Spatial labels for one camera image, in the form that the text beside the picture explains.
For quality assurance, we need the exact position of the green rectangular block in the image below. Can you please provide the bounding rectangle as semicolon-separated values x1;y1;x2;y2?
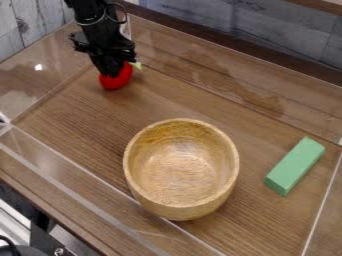
264;137;325;197

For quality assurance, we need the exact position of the clear acrylic tray wall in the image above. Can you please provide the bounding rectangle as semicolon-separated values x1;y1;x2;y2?
0;17;342;256

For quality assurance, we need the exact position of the red plush strawberry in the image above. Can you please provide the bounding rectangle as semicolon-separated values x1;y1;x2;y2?
98;62;141;90

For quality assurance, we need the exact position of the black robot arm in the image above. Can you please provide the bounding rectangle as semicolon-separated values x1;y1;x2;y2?
64;0;136;78

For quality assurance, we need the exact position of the clear acrylic corner bracket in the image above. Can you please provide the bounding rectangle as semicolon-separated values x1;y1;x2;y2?
117;12;132;39

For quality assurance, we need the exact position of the wooden bowl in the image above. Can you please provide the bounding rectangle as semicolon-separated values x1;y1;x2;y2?
122;118;240;221

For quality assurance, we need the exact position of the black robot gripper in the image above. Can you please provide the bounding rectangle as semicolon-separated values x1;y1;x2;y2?
69;21;136;78

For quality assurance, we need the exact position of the black metal mount base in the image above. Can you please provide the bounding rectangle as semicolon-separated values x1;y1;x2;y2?
29;212;76;256

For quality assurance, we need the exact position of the black cable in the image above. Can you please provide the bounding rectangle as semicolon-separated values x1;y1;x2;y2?
0;234;28;256

